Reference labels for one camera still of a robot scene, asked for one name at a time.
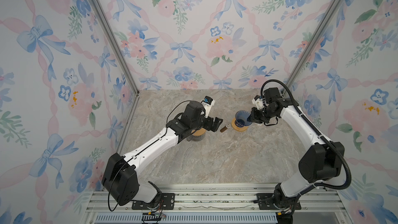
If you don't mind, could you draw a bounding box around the aluminium frame post left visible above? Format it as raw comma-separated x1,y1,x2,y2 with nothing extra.
88,0,139,96

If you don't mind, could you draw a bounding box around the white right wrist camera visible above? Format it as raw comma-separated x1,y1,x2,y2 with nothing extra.
252,95,265,110

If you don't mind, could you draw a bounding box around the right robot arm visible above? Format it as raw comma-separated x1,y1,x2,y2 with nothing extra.
249,88,351,209

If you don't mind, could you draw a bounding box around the blue glass dripper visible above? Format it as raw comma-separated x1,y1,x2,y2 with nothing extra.
234,110,252,128

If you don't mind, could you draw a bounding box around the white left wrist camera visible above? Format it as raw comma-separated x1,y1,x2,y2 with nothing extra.
201,96,215,118

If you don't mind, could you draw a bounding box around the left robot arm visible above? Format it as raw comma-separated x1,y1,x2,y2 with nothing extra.
102,96,223,208

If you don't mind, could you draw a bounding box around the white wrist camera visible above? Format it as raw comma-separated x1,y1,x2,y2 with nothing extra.
201,96,215,118
252,95,265,110

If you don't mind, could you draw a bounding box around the black corrugated cable conduit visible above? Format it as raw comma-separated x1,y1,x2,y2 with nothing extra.
260,79,352,224

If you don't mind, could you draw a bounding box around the aluminium frame post right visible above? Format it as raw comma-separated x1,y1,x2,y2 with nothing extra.
286,0,344,91

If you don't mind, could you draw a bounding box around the glass server wooden handle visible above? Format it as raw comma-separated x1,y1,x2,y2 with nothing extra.
220,124,232,133

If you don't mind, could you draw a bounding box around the aluminium frame post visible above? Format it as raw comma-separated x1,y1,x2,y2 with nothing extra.
286,0,344,91
88,0,139,96

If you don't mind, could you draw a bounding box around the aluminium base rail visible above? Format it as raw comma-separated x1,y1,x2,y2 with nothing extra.
81,183,353,224

